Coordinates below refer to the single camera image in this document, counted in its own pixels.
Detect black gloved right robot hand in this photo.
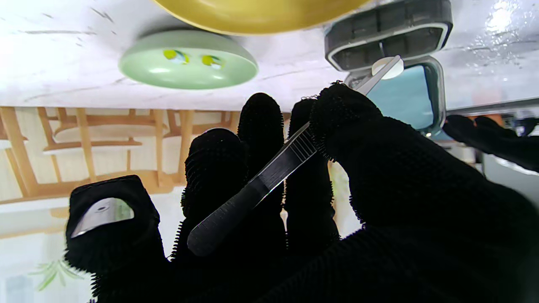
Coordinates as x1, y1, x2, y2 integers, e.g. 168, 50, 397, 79
65, 82, 539, 303

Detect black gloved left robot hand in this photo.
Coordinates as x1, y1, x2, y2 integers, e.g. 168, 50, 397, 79
442, 114, 539, 173

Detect teal lidded pill box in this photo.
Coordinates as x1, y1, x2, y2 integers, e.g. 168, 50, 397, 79
324, 0, 454, 137

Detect white round pill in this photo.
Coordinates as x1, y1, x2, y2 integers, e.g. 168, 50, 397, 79
371, 57, 405, 80

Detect steel tweezers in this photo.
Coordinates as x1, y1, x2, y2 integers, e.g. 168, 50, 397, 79
187, 56, 403, 257

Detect yellow round dish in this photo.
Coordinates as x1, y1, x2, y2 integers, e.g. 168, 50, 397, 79
152, 0, 371, 35

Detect yellow white capsule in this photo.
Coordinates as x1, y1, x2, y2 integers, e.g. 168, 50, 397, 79
163, 49, 190, 64
201, 55, 223, 70

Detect green round dish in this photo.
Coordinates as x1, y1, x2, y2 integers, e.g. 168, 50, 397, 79
119, 29, 259, 90

